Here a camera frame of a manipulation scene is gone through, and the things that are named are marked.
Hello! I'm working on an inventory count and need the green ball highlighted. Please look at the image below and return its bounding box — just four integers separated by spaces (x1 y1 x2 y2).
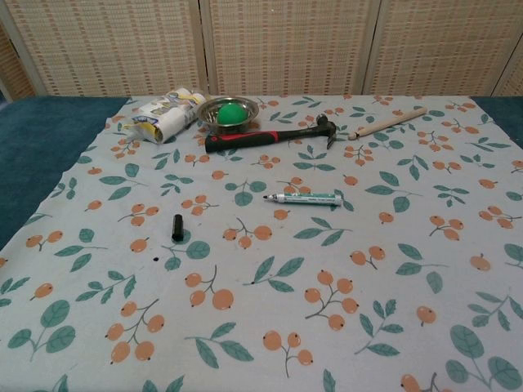
216 103 249 127

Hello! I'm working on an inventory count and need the black marker cap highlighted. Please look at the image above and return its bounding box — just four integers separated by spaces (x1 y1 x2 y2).
171 212 186 243

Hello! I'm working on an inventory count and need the small metal bowl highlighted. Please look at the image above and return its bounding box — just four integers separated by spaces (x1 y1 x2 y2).
196 96 260 134

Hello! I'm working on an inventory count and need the wooden stick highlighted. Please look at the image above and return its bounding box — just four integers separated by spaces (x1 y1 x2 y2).
346 106 428 141

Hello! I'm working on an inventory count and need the black red claw hammer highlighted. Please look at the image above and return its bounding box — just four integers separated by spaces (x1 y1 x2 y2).
204 114 338 154

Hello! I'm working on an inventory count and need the fruit and leaf print tablecloth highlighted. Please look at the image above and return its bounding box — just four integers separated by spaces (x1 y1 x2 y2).
0 94 523 392

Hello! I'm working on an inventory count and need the white green marker pen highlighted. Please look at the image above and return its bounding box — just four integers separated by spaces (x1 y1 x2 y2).
262 189 345 210

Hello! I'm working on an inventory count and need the plastic pack of white rolls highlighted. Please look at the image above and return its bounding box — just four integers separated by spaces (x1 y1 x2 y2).
106 86 208 145

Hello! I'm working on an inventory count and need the woven folding screen panel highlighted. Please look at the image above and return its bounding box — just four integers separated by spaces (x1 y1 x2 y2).
0 0 208 99
369 0 523 99
202 0 383 99

